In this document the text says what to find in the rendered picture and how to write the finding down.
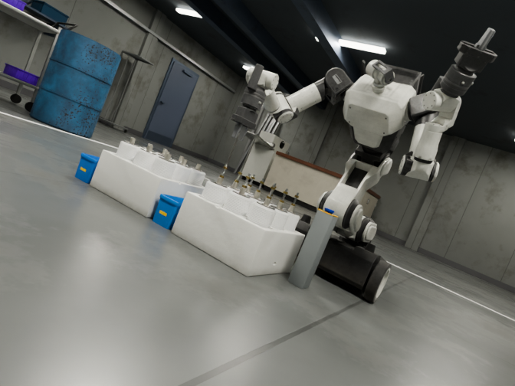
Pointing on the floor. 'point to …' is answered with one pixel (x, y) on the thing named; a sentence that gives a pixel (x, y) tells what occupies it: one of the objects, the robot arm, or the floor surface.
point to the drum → (75, 84)
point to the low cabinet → (308, 183)
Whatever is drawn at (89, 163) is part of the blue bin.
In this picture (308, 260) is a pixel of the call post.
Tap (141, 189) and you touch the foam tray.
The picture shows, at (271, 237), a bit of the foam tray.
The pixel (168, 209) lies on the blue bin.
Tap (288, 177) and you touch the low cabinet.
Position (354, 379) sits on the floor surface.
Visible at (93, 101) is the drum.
